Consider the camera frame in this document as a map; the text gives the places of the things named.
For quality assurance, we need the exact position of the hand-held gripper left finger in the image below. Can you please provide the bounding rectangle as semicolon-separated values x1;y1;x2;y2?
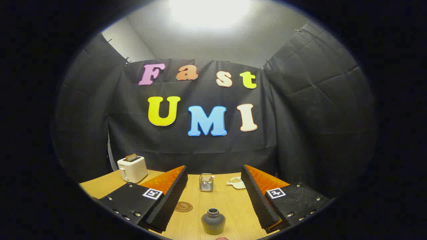
92;165;188;234

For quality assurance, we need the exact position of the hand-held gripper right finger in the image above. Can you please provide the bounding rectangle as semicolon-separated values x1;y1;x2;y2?
241;164;336;234

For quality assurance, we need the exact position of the round wooden coaster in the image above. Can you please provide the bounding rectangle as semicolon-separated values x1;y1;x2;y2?
174;201;193;213

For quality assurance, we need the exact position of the silver juice bottle green label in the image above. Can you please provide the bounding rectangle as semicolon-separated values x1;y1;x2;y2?
201;208;226;235

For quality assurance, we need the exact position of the white divided dish with beans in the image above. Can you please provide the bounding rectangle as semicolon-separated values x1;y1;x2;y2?
227;178;246;190

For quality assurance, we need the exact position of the wooden table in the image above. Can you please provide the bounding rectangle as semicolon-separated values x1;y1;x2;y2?
79;169;284;240

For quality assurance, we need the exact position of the white toaster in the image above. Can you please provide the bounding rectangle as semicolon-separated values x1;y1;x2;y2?
117;155;149;183

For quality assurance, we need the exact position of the black backdrop cloth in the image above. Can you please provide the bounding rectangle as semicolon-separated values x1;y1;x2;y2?
53;23;377;197

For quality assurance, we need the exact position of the wire mesh holder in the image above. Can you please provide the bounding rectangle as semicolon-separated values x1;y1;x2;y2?
199;173;214;192

